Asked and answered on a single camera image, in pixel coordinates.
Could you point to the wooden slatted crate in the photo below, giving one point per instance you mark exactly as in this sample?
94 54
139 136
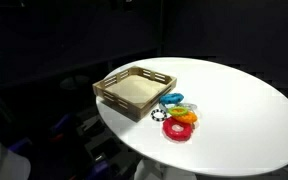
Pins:
134 90

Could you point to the white rounded object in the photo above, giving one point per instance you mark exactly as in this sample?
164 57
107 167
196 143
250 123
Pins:
0 163

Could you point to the purple spring clamp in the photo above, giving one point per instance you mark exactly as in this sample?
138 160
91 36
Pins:
99 168
19 145
64 121

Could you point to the white table pedestal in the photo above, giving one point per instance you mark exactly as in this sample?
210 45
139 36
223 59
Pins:
150 171

